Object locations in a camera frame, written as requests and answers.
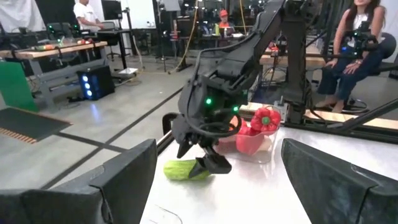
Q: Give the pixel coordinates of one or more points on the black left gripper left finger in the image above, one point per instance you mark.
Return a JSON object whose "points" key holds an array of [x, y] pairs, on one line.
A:
{"points": [[93, 202]]}

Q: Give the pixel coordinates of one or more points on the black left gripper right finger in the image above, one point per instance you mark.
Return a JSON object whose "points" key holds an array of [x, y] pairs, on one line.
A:
{"points": [[342, 193]]}

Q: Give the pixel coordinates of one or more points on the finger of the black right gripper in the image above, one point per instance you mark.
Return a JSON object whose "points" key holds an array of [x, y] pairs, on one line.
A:
{"points": [[184, 148], [216, 164]]}

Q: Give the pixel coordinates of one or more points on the green cucumber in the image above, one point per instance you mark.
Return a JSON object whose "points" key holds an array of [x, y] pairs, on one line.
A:
{"points": [[177, 169]]}

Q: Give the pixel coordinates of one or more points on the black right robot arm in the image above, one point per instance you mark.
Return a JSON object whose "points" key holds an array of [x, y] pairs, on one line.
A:
{"points": [[245, 56]]}

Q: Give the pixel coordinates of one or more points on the clear plastic bin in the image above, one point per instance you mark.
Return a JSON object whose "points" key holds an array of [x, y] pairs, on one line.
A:
{"points": [[267, 149]]}

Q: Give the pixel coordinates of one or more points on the wooden table board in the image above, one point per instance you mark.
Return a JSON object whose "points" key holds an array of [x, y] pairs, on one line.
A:
{"points": [[335, 117]]}

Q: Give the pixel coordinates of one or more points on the person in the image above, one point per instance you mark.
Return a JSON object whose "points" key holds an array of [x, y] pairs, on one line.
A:
{"points": [[342, 74], [84, 14], [223, 23]]}

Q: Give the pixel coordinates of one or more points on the black mat with orange stripes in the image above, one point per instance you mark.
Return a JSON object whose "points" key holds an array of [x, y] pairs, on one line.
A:
{"points": [[28, 124]]}

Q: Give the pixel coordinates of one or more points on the black computer tower blue lights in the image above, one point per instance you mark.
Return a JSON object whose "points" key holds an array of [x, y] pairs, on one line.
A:
{"points": [[94, 82]]}

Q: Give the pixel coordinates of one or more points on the wooden workbench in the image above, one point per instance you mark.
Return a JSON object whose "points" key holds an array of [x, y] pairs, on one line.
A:
{"points": [[315, 60], [56, 49]]}

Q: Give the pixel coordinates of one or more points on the black monitor on stand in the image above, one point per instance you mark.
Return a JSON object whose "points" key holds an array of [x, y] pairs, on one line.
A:
{"points": [[112, 9]]}

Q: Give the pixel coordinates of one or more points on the green panel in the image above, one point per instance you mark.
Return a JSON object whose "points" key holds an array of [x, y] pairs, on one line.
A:
{"points": [[14, 85]]}

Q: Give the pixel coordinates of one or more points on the black office chair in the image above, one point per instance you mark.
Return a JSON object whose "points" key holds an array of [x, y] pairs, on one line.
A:
{"points": [[388, 46]]}

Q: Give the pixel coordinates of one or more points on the black handheld robot device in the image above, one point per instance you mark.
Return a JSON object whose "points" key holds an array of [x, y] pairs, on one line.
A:
{"points": [[360, 40]]}

